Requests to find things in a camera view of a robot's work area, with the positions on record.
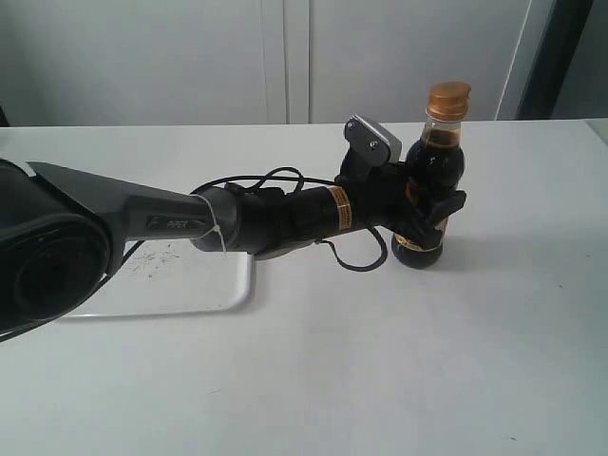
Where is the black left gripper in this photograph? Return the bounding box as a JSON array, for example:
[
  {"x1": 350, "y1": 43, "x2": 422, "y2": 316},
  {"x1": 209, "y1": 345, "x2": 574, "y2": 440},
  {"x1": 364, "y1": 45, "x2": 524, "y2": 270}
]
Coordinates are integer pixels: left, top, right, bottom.
[{"x1": 334, "y1": 150, "x2": 466, "y2": 247}]

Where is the soy sauce bottle gold cap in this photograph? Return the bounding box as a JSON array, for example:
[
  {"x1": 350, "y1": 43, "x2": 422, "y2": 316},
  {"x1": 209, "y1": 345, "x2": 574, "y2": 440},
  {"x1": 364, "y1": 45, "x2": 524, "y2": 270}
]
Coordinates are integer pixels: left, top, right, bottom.
[{"x1": 389, "y1": 81, "x2": 473, "y2": 271}]

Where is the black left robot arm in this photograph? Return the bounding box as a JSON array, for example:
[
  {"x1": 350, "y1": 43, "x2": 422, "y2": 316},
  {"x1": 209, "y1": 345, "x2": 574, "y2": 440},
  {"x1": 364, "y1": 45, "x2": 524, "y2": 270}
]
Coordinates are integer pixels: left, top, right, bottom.
[{"x1": 1, "y1": 161, "x2": 466, "y2": 340}]

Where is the white rectangular plastic tray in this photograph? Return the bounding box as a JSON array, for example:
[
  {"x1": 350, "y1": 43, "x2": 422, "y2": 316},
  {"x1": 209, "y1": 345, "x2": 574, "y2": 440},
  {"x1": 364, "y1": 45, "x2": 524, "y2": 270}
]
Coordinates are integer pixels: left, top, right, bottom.
[{"x1": 61, "y1": 240, "x2": 254, "y2": 322}]

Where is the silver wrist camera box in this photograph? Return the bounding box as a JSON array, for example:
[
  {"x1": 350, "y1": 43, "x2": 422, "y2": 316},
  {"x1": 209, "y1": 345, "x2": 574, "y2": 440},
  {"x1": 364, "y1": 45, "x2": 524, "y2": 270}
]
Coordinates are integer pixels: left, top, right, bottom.
[{"x1": 344, "y1": 115, "x2": 402, "y2": 167}]

